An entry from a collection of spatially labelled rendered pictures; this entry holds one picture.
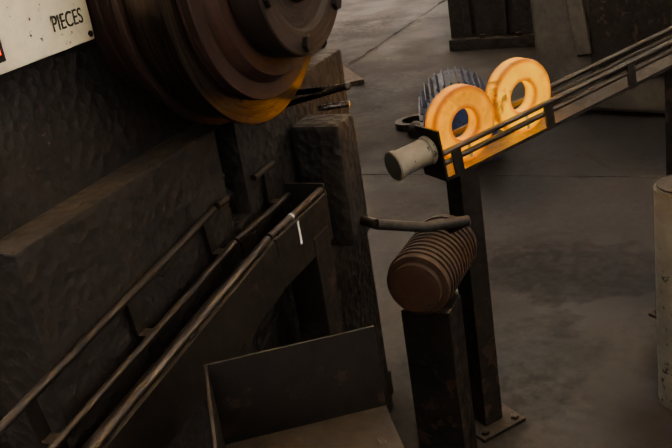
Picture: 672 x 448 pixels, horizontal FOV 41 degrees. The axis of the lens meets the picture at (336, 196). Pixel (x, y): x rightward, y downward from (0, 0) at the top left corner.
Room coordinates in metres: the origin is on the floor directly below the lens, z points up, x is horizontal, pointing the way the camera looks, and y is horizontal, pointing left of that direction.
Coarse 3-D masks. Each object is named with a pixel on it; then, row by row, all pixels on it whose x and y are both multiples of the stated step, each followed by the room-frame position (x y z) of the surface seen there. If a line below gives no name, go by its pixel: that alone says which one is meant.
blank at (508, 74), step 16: (512, 64) 1.77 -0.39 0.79; (528, 64) 1.79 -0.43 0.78; (496, 80) 1.76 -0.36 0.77; (512, 80) 1.77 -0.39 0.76; (528, 80) 1.79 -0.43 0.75; (544, 80) 1.81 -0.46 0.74; (496, 96) 1.75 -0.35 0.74; (528, 96) 1.81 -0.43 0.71; (544, 96) 1.81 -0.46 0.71; (496, 112) 1.75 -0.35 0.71; (512, 112) 1.77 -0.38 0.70; (528, 128) 1.79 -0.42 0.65
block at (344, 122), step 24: (312, 120) 1.58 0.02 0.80; (336, 120) 1.55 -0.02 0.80; (312, 144) 1.55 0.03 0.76; (336, 144) 1.53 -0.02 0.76; (312, 168) 1.55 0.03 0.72; (336, 168) 1.53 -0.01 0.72; (360, 168) 1.58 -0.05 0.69; (336, 192) 1.53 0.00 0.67; (360, 192) 1.57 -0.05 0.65; (336, 216) 1.54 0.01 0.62; (360, 216) 1.56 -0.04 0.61; (336, 240) 1.54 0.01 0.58; (360, 240) 1.55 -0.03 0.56
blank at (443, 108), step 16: (448, 96) 1.69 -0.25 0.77; (464, 96) 1.71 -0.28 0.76; (480, 96) 1.73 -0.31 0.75; (432, 112) 1.69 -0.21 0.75; (448, 112) 1.69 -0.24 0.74; (480, 112) 1.73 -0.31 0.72; (432, 128) 1.68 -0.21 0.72; (448, 128) 1.69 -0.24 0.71; (480, 128) 1.73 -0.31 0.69; (448, 144) 1.69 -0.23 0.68; (464, 160) 1.70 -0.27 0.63
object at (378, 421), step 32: (256, 352) 0.92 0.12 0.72; (288, 352) 0.93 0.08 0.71; (320, 352) 0.93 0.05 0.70; (352, 352) 0.94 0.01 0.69; (224, 384) 0.92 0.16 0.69; (256, 384) 0.92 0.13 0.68; (288, 384) 0.93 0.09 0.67; (320, 384) 0.93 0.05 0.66; (352, 384) 0.94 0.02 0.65; (224, 416) 0.91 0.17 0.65; (256, 416) 0.92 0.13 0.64; (288, 416) 0.92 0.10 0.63; (320, 416) 0.93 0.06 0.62; (352, 416) 0.93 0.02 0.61; (384, 416) 0.92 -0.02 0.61
